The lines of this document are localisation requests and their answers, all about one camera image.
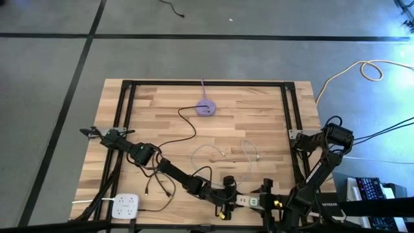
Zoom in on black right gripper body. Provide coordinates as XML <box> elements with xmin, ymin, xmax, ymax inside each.
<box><xmin>250</xmin><ymin>177</ymin><xmax>294</xmax><ymax>224</ymax></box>

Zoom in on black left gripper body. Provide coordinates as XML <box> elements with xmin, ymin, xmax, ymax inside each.
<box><xmin>199</xmin><ymin>175</ymin><xmax>240</xmax><ymax>221</ymax></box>

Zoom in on white braided USB cable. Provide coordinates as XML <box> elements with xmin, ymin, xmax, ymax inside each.
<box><xmin>190</xmin><ymin>139</ymin><xmax>261</xmax><ymax>190</ymax></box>

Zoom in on long black USB cable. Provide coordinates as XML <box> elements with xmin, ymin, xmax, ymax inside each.
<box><xmin>151</xmin><ymin>105</ymin><xmax>210</xmax><ymax>198</ymax></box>

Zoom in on purple round power strip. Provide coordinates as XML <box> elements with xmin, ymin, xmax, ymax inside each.
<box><xmin>195</xmin><ymin>78</ymin><xmax>217</xmax><ymax>117</ymax></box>

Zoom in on white square power strip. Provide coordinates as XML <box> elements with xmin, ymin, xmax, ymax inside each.
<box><xmin>71</xmin><ymin>193</ymin><xmax>140</xmax><ymax>219</ymax></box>

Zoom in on white long power strip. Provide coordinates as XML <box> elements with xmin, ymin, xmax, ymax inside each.
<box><xmin>235</xmin><ymin>193</ymin><xmax>265</xmax><ymax>210</ymax></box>

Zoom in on black Netgear box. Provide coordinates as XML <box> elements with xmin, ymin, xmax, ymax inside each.
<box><xmin>315</xmin><ymin>192</ymin><xmax>343</xmax><ymax>219</ymax></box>

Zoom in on black backlit keyboard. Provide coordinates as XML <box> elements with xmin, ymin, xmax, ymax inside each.
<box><xmin>355</xmin><ymin>177</ymin><xmax>387</xmax><ymax>201</ymax></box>

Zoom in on black clamp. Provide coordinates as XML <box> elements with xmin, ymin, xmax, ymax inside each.
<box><xmin>80</xmin><ymin>126</ymin><xmax>98</xmax><ymax>139</ymax></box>

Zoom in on black stand legs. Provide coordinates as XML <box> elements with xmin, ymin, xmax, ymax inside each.
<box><xmin>394</xmin><ymin>0</ymin><xmax>414</xmax><ymax>32</ymax></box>

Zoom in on white floor cable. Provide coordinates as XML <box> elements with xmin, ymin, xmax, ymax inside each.
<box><xmin>342</xmin><ymin>155</ymin><xmax>414</xmax><ymax>164</ymax></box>

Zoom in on black aluminium table frame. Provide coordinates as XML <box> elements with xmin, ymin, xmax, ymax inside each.
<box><xmin>69</xmin><ymin>79</ymin><xmax>343</xmax><ymax>233</ymax></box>

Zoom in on cream floor cable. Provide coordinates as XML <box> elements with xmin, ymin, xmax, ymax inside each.
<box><xmin>315</xmin><ymin>60</ymin><xmax>414</xmax><ymax>106</ymax></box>

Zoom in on black floor cable with plug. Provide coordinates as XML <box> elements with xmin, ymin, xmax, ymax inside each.
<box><xmin>158</xmin><ymin>0</ymin><xmax>186</xmax><ymax>19</ymax></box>

